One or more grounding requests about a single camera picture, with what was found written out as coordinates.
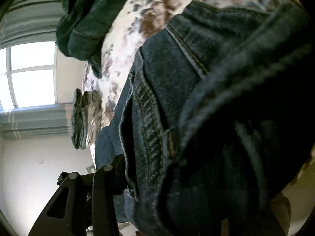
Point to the floral quilted bedspread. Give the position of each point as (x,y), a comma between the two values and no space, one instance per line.
(128,34)

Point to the dark blue denim pants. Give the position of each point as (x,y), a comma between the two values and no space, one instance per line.
(196,127)

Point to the stack of folded pants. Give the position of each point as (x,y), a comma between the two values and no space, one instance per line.
(82,118)

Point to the dark green plush blanket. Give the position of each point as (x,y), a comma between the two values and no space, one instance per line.
(91,22)

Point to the white framed window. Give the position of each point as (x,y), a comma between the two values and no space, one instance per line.
(32,78)

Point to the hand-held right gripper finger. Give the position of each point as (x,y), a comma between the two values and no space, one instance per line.
(103,201)

